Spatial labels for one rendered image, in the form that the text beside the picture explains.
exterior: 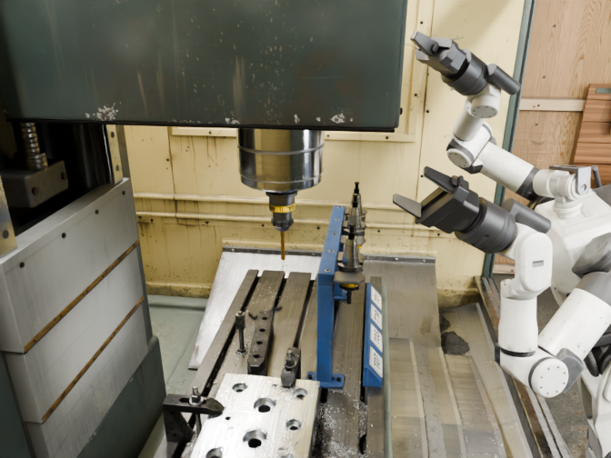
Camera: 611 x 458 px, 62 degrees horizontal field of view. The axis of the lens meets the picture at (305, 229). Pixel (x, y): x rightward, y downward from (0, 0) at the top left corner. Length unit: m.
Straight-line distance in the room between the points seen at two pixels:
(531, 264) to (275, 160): 0.50
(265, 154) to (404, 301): 1.25
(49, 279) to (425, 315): 1.35
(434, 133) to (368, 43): 1.21
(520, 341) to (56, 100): 0.93
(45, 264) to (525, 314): 0.91
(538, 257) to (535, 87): 2.75
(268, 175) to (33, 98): 0.40
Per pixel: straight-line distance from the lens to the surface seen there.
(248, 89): 0.81
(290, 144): 0.87
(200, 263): 2.28
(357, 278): 1.21
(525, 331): 1.07
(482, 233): 0.96
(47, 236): 1.06
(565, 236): 1.29
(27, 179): 1.10
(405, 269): 2.11
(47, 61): 0.94
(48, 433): 1.19
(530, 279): 1.02
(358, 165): 1.99
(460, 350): 1.99
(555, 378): 1.12
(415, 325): 1.95
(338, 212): 1.57
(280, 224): 0.97
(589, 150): 3.81
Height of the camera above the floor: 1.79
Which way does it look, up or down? 23 degrees down
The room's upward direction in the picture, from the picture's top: straight up
